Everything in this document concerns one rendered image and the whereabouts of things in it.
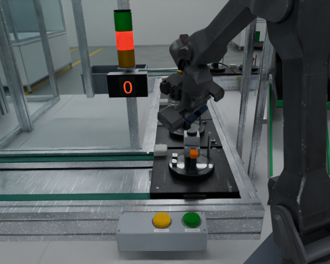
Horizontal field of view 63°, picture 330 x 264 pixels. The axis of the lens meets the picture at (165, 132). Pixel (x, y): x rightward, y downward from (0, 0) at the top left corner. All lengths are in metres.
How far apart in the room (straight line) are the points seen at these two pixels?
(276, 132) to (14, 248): 0.78
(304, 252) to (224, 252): 0.38
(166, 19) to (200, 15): 1.32
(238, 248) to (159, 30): 10.70
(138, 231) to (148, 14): 10.76
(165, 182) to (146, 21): 10.60
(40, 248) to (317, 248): 0.65
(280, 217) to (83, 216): 0.50
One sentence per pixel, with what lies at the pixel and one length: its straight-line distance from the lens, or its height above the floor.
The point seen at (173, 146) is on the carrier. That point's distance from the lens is 0.95.
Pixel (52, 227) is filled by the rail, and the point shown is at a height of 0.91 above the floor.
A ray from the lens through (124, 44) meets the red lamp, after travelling 0.81.
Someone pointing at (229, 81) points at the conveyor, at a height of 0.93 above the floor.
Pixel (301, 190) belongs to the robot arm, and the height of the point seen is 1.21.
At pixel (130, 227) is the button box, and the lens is 0.67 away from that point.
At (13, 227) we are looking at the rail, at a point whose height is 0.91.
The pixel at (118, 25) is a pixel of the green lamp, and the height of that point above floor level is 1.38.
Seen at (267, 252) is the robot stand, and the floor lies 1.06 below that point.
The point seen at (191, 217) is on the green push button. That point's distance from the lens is 0.66.
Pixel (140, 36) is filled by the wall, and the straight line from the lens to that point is 11.31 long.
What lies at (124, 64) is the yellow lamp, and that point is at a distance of 0.82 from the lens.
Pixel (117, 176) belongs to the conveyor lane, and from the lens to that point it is 0.91.
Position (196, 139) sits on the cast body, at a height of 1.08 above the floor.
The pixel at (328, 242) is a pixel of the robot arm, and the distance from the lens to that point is 0.43.
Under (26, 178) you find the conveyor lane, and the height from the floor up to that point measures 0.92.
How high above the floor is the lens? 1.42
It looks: 25 degrees down
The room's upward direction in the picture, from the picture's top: 2 degrees counter-clockwise
